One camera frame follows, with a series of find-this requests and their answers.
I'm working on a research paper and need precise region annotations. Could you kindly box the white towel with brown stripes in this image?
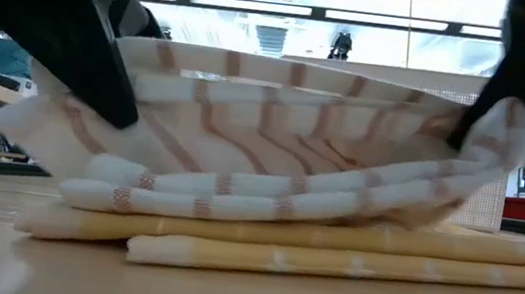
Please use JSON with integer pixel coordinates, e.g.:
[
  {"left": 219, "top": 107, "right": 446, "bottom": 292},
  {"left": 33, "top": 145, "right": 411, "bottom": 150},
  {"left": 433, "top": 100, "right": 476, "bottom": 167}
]
[{"left": 0, "top": 18, "right": 525, "bottom": 265}]

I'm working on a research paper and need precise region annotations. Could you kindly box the yellow checked towel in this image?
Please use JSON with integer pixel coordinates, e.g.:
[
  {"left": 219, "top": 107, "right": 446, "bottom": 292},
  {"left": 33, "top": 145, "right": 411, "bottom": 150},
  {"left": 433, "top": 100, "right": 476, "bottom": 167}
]
[{"left": 11, "top": 170, "right": 525, "bottom": 294}]

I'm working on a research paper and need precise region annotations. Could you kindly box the white perforated plastic basket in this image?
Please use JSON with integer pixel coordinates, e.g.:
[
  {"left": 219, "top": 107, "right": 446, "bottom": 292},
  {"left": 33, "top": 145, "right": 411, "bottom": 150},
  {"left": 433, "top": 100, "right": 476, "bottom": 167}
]
[{"left": 262, "top": 51, "right": 523, "bottom": 236}]

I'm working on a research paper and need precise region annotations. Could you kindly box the teal cloth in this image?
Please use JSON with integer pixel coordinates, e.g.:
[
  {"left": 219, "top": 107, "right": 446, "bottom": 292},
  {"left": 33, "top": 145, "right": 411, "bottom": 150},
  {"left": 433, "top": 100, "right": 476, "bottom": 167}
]
[{"left": 0, "top": 37, "right": 37, "bottom": 81}]

